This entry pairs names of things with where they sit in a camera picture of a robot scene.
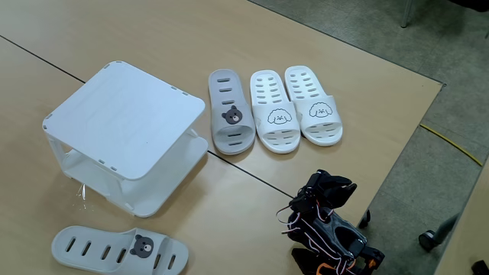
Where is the black floor object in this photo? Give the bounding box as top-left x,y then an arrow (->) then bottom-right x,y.
471,259 -> 489,275

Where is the grey bear slipper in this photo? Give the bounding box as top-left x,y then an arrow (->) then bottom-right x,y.
208,68 -> 257,156
50,225 -> 189,275

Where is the metal chair leg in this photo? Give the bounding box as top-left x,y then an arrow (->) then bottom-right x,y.
400,0 -> 416,28

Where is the clear tape strip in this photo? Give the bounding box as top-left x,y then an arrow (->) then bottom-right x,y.
75,182 -> 96,212

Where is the yellow cable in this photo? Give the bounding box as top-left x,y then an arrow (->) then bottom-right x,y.
419,124 -> 484,167

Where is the white two-shelf shoe rack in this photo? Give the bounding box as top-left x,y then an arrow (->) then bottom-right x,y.
41,60 -> 209,218

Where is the white dog slipper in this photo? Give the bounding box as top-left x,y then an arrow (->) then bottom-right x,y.
249,70 -> 302,155
284,65 -> 344,147

